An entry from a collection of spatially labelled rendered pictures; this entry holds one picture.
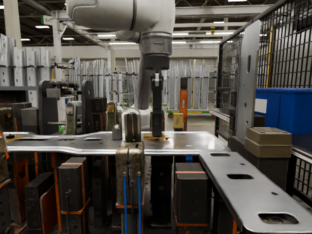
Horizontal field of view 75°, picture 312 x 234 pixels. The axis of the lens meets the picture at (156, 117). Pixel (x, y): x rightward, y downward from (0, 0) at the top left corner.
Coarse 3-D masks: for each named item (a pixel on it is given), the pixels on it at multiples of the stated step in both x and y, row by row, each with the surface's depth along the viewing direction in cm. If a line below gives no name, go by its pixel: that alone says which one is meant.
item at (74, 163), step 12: (60, 168) 44; (72, 168) 44; (84, 168) 49; (60, 180) 44; (72, 180) 44; (84, 180) 49; (60, 192) 45; (72, 192) 45; (84, 192) 48; (72, 204) 45; (84, 204) 48; (72, 216) 47; (84, 216) 50; (72, 228) 47; (84, 228) 50
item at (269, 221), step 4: (260, 216) 28; (264, 216) 28; (268, 216) 28; (272, 216) 28; (276, 216) 28; (280, 216) 28; (284, 216) 28; (264, 220) 27; (268, 220) 27; (272, 220) 27; (276, 220) 28; (280, 220) 27; (284, 220) 27; (288, 220) 27; (248, 232) 29; (252, 232) 27
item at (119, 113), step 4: (120, 112) 82; (120, 116) 82; (120, 120) 82; (120, 124) 82; (108, 156) 81; (108, 160) 81; (108, 164) 81; (108, 168) 81; (108, 172) 82; (108, 176) 83; (108, 180) 82; (108, 184) 83; (108, 188) 83; (108, 192) 83; (108, 196) 83; (108, 200) 83
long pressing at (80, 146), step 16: (16, 144) 58; (32, 144) 58; (48, 144) 58; (64, 144) 58; (80, 144) 58; (96, 144) 58; (112, 144) 58; (144, 144) 58; (160, 144) 58; (176, 144) 58; (192, 144) 58; (208, 144) 58; (224, 144) 59
